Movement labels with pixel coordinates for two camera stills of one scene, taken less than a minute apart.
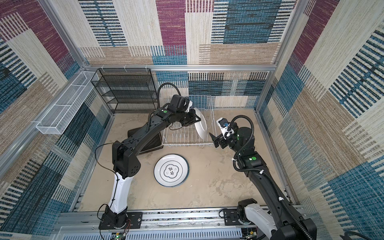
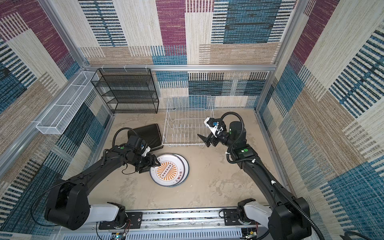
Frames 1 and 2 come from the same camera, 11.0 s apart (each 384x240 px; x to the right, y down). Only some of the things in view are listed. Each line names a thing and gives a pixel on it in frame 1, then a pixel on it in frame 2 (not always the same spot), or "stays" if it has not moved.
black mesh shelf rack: x=127 y=90 stays
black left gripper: x=192 y=118 -> x=151 y=162
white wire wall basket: x=56 y=119 stays
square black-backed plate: x=156 y=144 stays
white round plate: x=201 y=125 -> x=170 y=172
